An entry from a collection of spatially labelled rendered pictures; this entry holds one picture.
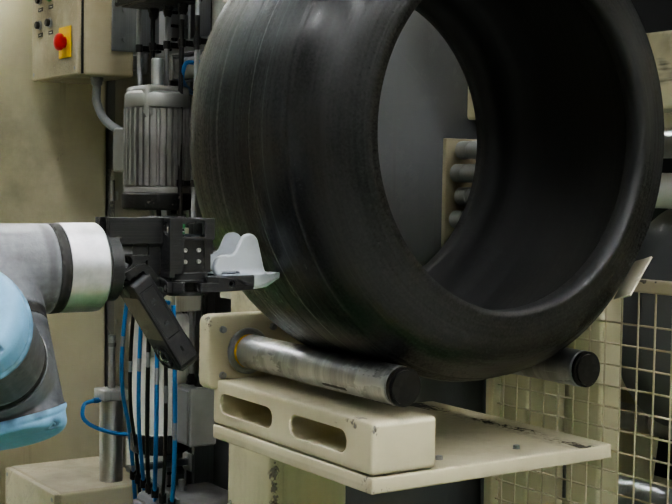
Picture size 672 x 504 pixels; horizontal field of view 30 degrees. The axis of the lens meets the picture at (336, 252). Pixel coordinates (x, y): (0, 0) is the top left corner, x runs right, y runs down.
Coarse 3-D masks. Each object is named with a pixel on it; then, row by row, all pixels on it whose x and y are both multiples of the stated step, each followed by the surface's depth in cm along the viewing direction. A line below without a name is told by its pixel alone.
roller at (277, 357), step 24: (240, 360) 163; (264, 360) 158; (288, 360) 153; (312, 360) 149; (336, 360) 146; (360, 360) 143; (312, 384) 151; (336, 384) 145; (360, 384) 141; (384, 384) 137; (408, 384) 137
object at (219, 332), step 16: (208, 320) 163; (224, 320) 164; (240, 320) 165; (256, 320) 166; (208, 336) 163; (224, 336) 164; (240, 336) 165; (272, 336) 168; (288, 336) 169; (208, 352) 163; (224, 352) 164; (208, 368) 163; (224, 368) 164; (240, 368) 165; (208, 384) 163
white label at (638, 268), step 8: (640, 264) 157; (648, 264) 155; (632, 272) 158; (640, 272) 155; (624, 280) 158; (632, 280) 156; (624, 288) 157; (632, 288) 154; (616, 296) 157; (624, 296) 155
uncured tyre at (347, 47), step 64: (256, 0) 141; (320, 0) 131; (384, 0) 131; (448, 0) 170; (512, 0) 170; (576, 0) 162; (256, 64) 135; (320, 64) 129; (384, 64) 131; (512, 64) 176; (576, 64) 169; (640, 64) 153; (192, 128) 146; (256, 128) 134; (320, 128) 129; (512, 128) 178; (576, 128) 172; (640, 128) 153; (256, 192) 135; (320, 192) 130; (384, 192) 132; (512, 192) 178; (576, 192) 171; (640, 192) 154; (320, 256) 132; (384, 256) 133; (448, 256) 173; (512, 256) 175; (576, 256) 166; (320, 320) 140; (384, 320) 136; (448, 320) 138; (512, 320) 143; (576, 320) 149
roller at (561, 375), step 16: (560, 352) 155; (576, 352) 153; (592, 352) 154; (528, 368) 159; (544, 368) 156; (560, 368) 154; (576, 368) 152; (592, 368) 153; (576, 384) 153; (592, 384) 154
